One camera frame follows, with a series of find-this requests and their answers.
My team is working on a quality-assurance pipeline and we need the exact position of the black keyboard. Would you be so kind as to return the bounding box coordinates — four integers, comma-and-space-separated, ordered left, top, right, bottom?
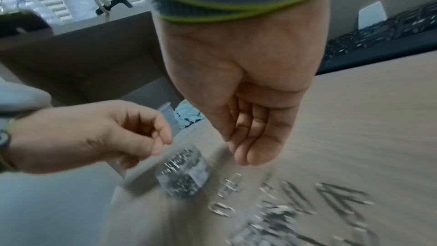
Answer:
315, 0, 437, 76

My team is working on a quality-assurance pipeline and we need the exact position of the pile of silver paper clips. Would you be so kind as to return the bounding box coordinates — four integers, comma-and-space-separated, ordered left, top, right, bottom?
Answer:
208, 173, 380, 246

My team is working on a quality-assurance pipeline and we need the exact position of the person's left hand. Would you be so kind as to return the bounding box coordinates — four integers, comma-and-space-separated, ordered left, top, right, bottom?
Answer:
5, 99, 174, 174

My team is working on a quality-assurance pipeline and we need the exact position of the white round tracker puck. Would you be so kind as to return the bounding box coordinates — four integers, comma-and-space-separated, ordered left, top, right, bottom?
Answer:
0, 81, 52, 113

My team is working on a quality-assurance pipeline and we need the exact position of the person's right hand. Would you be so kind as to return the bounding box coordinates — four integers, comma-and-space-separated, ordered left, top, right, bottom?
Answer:
153, 0, 332, 167

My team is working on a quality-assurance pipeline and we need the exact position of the black rounded pouch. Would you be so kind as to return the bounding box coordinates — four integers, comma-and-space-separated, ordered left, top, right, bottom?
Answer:
0, 10, 56, 38

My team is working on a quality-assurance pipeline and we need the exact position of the pale blue crumpled cloth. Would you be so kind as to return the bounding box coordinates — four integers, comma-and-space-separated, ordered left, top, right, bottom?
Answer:
173, 99, 206, 130

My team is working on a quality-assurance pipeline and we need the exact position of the clear jar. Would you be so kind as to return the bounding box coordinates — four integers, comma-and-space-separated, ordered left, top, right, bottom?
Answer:
155, 143, 213, 198

